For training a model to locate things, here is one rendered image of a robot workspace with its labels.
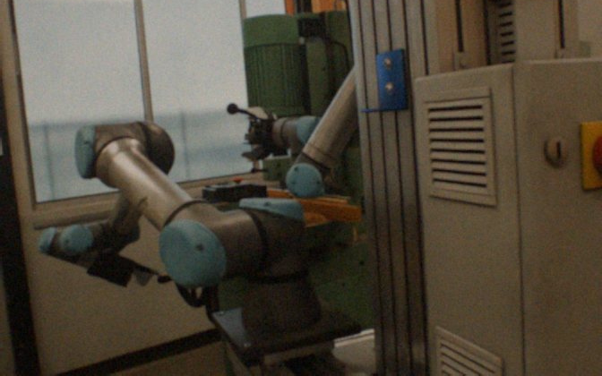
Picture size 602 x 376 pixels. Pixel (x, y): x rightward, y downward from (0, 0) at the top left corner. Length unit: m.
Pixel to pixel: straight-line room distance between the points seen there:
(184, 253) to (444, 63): 0.50
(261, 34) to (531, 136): 1.29
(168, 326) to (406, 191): 2.43
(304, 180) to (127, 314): 1.99
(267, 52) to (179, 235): 0.94
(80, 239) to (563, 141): 1.26
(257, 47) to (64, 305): 1.68
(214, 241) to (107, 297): 2.11
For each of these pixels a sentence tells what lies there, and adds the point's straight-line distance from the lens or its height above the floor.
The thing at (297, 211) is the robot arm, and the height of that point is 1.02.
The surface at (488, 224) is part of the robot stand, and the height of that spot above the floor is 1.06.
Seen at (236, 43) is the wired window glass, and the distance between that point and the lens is 3.41.
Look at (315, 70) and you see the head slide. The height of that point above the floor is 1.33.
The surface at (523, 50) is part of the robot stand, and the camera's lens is 0.84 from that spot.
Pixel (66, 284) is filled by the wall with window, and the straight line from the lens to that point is 2.98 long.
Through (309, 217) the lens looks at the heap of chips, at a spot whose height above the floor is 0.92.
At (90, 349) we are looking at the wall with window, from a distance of 3.09.
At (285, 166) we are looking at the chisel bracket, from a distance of 1.85.
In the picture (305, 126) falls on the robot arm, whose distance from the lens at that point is 1.37.
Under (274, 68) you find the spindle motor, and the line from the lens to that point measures 1.80.
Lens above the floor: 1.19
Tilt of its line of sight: 5 degrees down
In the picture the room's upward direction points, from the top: 5 degrees counter-clockwise
